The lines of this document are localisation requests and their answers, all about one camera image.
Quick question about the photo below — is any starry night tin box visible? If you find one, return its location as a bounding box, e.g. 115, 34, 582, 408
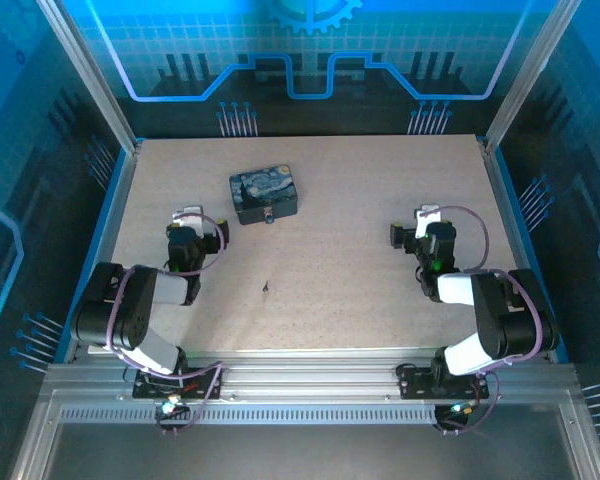
228, 164, 304, 226

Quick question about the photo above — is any small lit circuit board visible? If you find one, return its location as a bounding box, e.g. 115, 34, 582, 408
154, 394, 191, 421
437, 399, 476, 424

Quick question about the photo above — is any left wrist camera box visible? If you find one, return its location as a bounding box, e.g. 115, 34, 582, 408
171, 204, 205, 234

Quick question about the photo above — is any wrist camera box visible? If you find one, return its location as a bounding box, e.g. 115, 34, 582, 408
413, 203, 442, 225
171, 204, 205, 234

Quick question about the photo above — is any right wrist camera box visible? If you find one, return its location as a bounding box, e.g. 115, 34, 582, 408
413, 203, 442, 225

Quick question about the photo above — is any aluminium table side rail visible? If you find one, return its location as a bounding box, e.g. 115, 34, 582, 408
479, 137, 569, 364
62, 142, 144, 364

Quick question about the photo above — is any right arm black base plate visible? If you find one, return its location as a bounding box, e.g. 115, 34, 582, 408
396, 363, 491, 401

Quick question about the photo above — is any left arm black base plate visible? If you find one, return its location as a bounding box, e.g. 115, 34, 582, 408
131, 366, 225, 401

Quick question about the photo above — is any aluminium frame rail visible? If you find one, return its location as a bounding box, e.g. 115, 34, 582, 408
39, 348, 581, 409

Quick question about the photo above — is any slotted grey cable duct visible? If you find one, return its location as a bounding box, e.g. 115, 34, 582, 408
57, 405, 441, 425

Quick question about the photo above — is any aluminium frame post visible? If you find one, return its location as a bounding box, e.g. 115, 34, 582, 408
35, 0, 144, 154
482, 0, 584, 154

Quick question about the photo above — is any grey metal panel frame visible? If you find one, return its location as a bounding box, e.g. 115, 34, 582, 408
9, 389, 600, 480

